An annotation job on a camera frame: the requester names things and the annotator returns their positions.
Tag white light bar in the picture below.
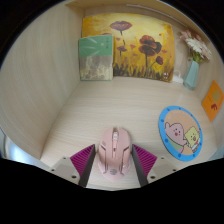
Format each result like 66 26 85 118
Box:
125 3 190 28

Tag orange book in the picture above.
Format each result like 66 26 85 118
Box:
201 79 224 123

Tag yellow poppy flower painting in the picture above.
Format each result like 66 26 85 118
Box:
81 13 176 83

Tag white charger with cable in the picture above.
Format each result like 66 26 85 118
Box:
171 69 185 85

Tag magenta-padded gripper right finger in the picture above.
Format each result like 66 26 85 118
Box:
131 143 180 188

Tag pink computer mouse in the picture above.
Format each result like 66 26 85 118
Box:
96 126 133 183

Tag green and beige book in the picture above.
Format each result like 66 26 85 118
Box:
78 34 115 82

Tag pink and white flower bouquet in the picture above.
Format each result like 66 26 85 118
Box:
179 29 213 65

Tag round blue-rimmed cartoon mouse pad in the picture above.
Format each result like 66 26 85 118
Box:
158 105 204 163

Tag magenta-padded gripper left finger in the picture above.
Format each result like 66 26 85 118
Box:
48 143 98 188

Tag teal faceted vase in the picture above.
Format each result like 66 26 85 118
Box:
182 59 201 91

